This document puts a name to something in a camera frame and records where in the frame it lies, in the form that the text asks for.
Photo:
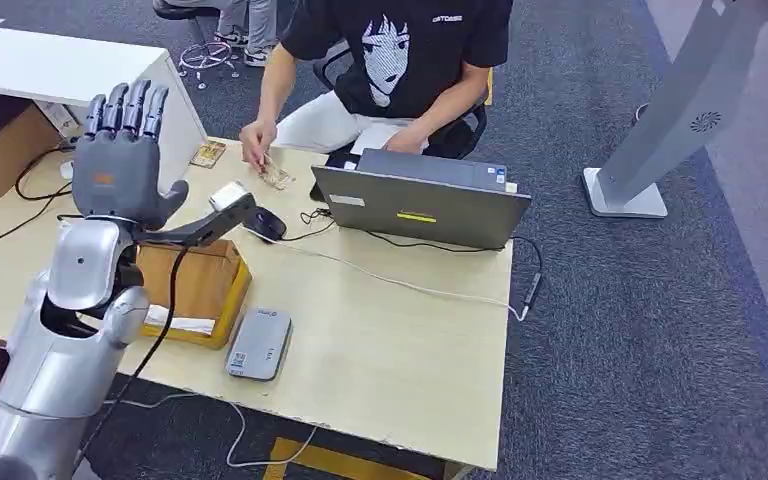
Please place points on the person's left hand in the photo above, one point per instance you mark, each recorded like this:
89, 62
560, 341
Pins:
407, 140

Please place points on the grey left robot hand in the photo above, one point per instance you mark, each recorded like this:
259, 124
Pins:
116, 175

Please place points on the person's right hand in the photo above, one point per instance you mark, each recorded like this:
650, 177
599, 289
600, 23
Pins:
256, 142

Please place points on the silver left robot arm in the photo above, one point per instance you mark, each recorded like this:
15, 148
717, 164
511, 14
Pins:
59, 371

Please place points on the small white round object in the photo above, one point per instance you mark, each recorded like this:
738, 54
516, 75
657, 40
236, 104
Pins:
66, 171

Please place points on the black phone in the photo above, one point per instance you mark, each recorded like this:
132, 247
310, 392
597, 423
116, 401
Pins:
338, 159

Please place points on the grey laptop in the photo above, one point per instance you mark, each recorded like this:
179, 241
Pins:
424, 212

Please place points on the person in black shirt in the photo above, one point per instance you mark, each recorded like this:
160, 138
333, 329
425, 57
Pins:
410, 66

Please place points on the white printed box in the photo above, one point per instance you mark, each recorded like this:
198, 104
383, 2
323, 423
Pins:
58, 119

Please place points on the black computer mouse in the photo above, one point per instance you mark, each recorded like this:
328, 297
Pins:
270, 226

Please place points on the chrome base stool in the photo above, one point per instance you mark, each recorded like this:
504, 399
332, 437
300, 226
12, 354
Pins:
206, 58

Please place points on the person in grey trousers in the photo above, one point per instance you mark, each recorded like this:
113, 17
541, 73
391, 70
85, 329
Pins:
258, 26

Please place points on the brown cardboard box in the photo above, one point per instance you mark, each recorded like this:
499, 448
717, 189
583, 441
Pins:
0, 159

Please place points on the white desk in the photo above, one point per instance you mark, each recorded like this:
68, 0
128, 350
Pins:
26, 66

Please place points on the wooden box with yellow rim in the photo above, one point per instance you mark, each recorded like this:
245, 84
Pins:
205, 285

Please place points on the white cloth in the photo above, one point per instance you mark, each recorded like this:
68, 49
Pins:
182, 323

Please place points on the grey card reader device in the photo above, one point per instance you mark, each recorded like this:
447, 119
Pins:
259, 344

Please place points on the grey kiosk stand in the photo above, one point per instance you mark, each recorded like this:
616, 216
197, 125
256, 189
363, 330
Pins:
682, 99

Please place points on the yellow floor tape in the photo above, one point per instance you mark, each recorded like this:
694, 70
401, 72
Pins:
331, 462

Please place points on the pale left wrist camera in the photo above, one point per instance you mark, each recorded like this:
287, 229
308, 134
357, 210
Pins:
227, 196

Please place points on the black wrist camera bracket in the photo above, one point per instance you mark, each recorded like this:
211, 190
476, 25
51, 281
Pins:
205, 228

